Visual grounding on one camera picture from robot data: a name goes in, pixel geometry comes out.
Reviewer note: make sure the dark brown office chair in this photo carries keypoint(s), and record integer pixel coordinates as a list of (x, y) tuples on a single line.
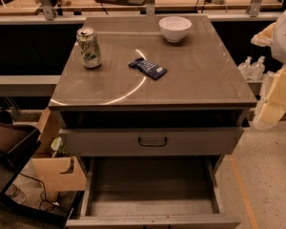
[(18, 142)]

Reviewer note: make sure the brown cardboard box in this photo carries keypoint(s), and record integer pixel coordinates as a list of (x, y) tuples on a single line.
[(59, 174)]

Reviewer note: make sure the closed grey top drawer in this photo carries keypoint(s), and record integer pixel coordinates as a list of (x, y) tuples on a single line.
[(151, 142)]

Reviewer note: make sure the grey metal drawer cabinet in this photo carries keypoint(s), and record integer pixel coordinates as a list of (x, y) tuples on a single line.
[(202, 87)]

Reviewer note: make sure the dark blue snack packet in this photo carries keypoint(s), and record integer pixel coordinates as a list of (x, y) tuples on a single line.
[(147, 67)]

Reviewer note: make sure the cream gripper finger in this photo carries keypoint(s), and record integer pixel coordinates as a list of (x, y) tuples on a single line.
[(264, 38)]

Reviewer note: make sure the open grey middle drawer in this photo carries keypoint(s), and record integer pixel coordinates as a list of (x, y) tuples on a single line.
[(177, 192)]

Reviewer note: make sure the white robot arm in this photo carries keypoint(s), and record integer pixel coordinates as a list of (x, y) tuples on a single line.
[(278, 48)]

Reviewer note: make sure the green 7up soda can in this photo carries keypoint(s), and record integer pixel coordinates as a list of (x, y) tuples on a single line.
[(90, 50)]

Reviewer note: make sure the clear plastic pump bottle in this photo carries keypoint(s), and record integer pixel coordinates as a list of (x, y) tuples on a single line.
[(244, 67)]

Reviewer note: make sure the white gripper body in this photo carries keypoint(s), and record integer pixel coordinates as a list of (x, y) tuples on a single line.
[(284, 38)]

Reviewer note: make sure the white ceramic bowl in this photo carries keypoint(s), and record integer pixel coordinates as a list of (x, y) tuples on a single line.
[(174, 28)]

